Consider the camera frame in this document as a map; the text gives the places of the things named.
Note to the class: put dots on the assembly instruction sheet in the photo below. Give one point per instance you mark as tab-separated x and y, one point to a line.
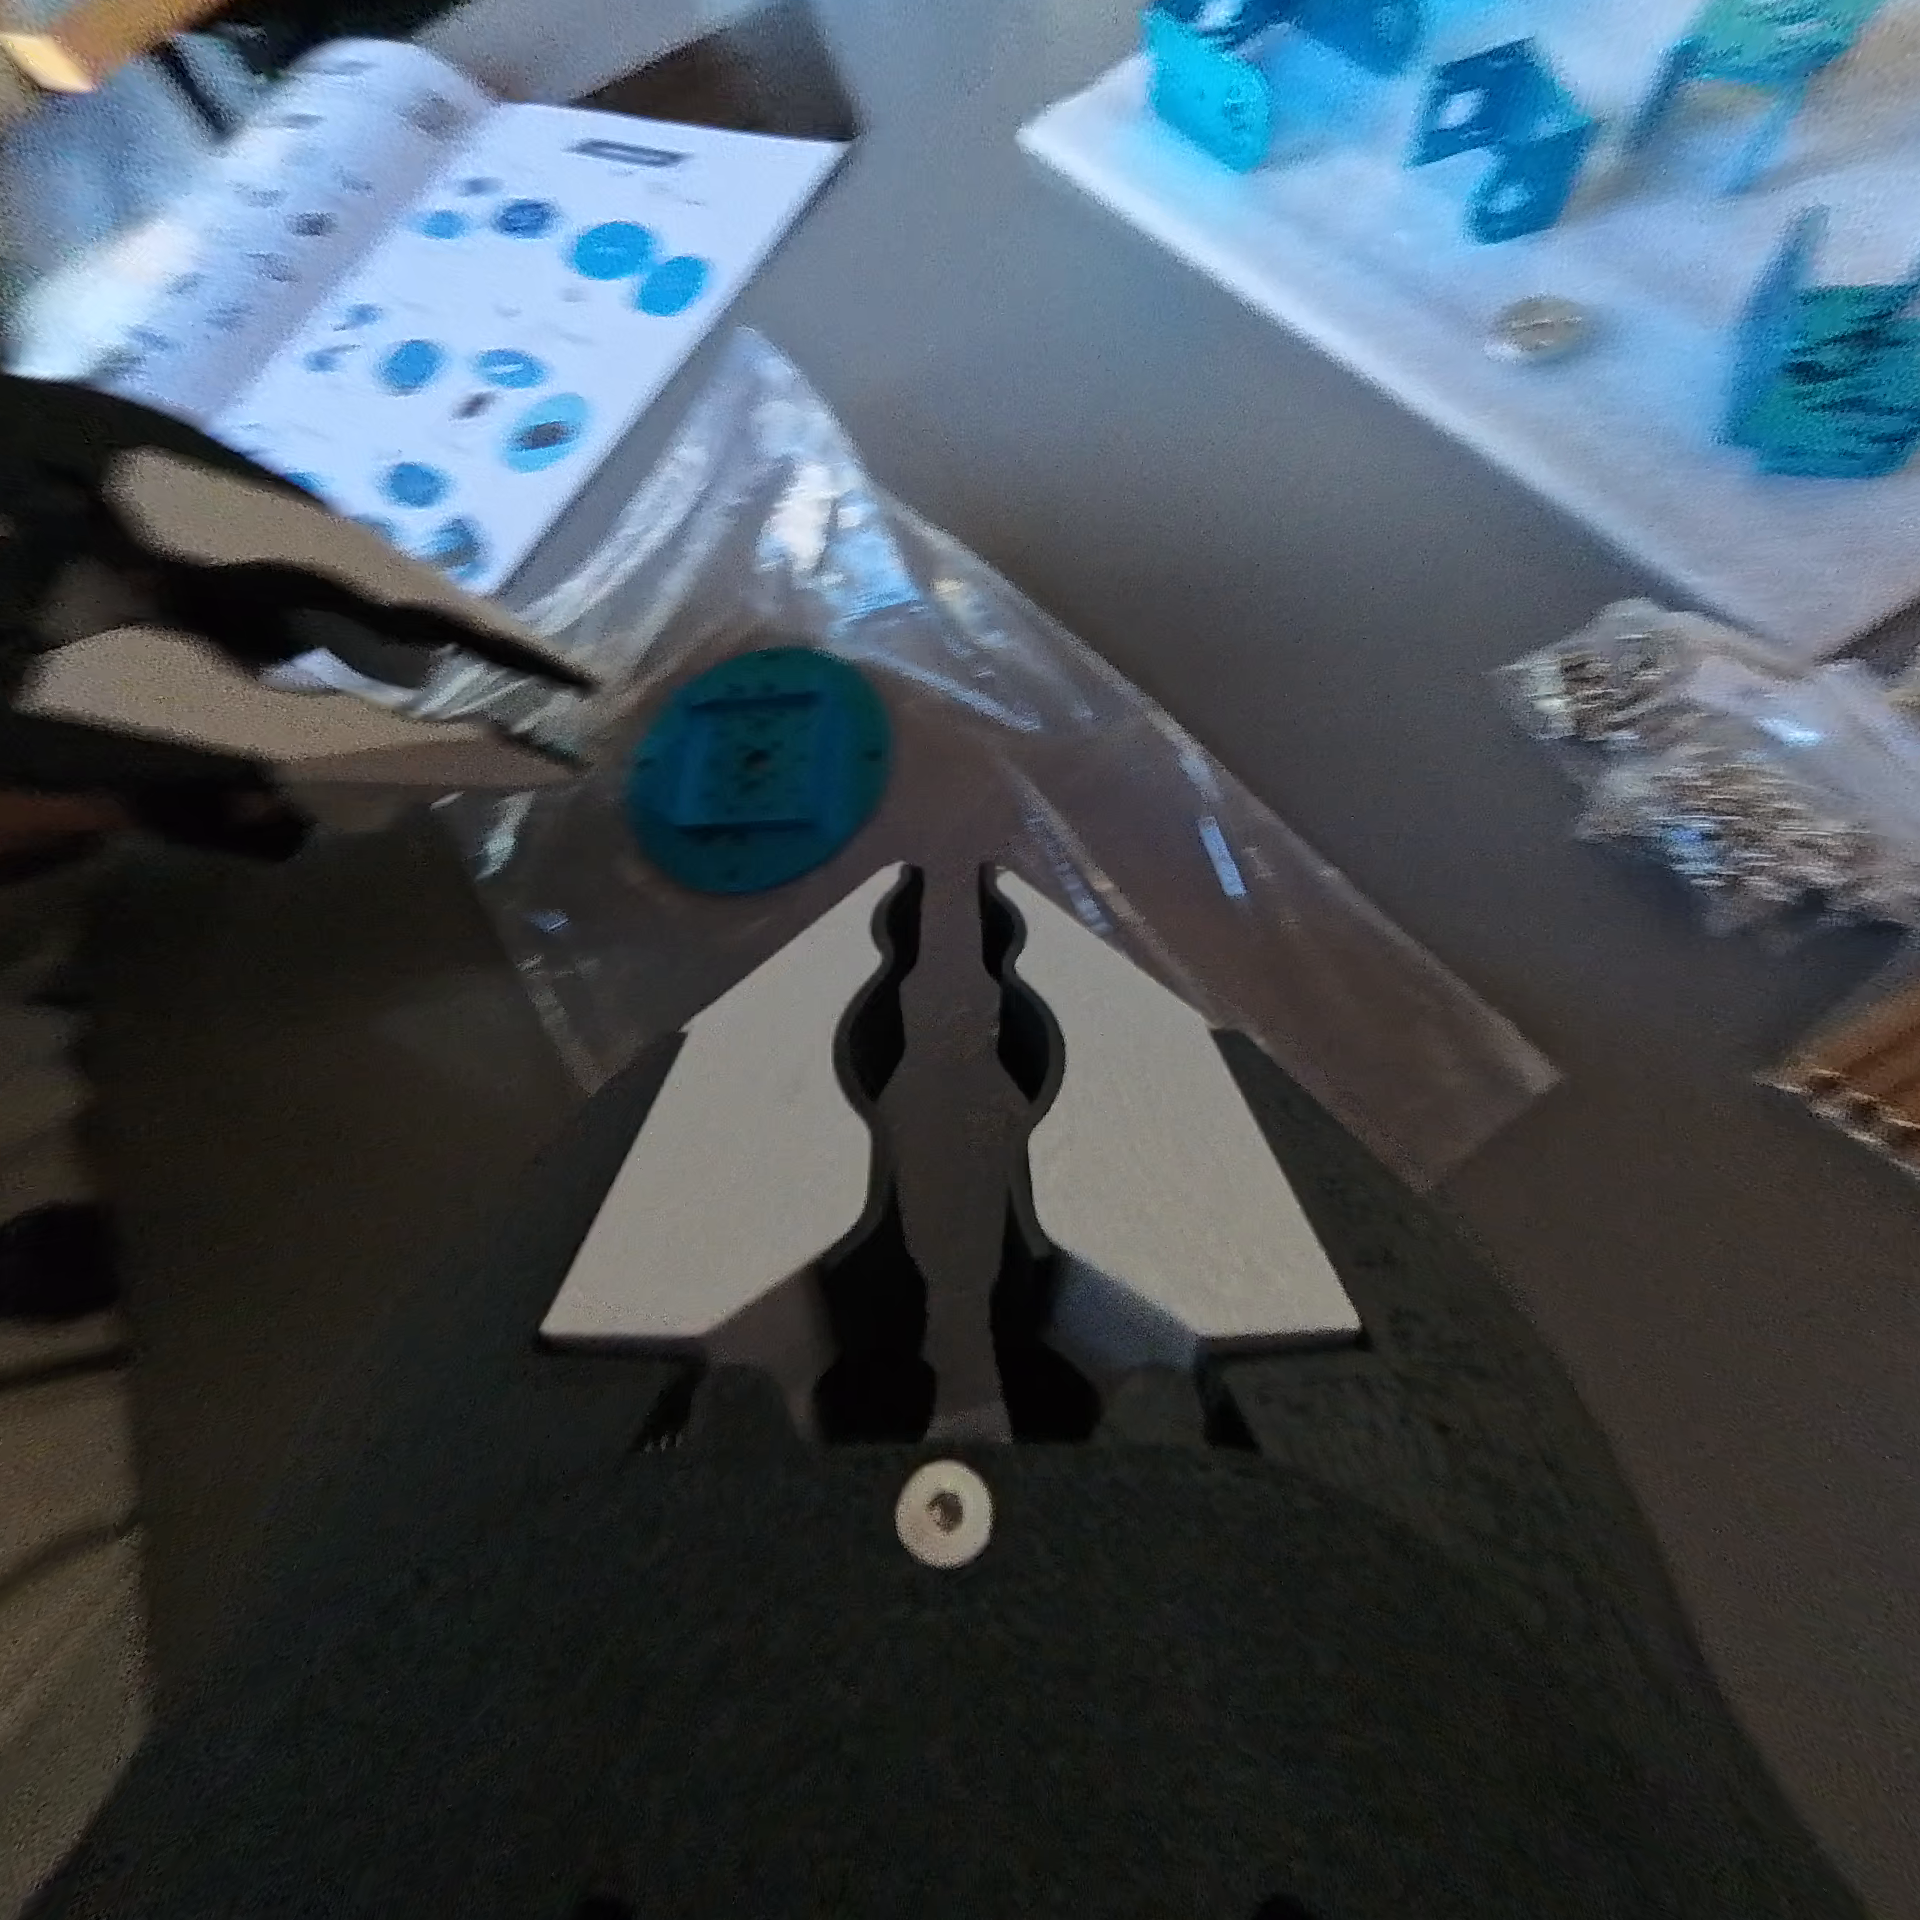
600	374

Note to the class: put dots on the long blue U bracket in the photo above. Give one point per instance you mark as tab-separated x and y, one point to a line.
1350	22
1215	92

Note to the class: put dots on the grey desk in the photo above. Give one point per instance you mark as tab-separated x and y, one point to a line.
1199	568

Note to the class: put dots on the white foam sheet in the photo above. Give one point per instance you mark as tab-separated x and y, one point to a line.
1350	300

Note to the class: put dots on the small blue angle bracket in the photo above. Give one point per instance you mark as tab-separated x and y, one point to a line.
1500	147

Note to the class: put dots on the pile of small hardware bags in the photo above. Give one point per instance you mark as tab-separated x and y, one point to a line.
1725	765

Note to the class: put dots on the blue square metal bracket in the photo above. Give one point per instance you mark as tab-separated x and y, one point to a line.
757	760

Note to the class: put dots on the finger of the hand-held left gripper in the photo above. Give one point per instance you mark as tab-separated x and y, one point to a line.
225	714
301	537

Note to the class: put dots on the green round plate with bracket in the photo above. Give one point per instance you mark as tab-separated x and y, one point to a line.
1758	58

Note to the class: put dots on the small silver round hub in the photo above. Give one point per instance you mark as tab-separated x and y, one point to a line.
1532	330

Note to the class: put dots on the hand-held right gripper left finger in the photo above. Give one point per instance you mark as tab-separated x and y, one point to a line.
723	1168

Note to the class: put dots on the black flat pad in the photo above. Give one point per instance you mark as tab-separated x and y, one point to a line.
723	58

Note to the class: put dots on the clear plastic bag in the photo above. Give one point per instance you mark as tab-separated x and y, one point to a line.
1049	780

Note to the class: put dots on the perforated blue U bracket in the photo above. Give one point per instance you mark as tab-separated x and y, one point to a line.
1822	374

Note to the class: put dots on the teal round metal plate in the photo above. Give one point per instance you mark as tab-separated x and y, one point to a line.
660	812

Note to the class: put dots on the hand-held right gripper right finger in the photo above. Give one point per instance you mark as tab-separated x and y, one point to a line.
1170	1184

